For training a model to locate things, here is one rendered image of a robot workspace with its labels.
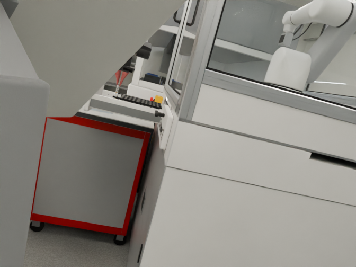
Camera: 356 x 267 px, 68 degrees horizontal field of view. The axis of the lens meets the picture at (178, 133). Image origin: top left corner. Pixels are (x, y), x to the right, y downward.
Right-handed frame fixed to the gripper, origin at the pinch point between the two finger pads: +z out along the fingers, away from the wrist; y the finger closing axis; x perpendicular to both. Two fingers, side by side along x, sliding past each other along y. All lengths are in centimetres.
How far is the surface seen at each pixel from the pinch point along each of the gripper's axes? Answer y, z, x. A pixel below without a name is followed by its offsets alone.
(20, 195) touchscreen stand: -8, -4, 102
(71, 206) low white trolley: 10, 75, -8
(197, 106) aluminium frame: -29, -9, 52
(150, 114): -17.6, 6.7, 10.9
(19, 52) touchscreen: -5, -16, 99
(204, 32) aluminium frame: -25, -27, 51
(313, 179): -71, 2, 51
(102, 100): 3.2, 7.1, 11.3
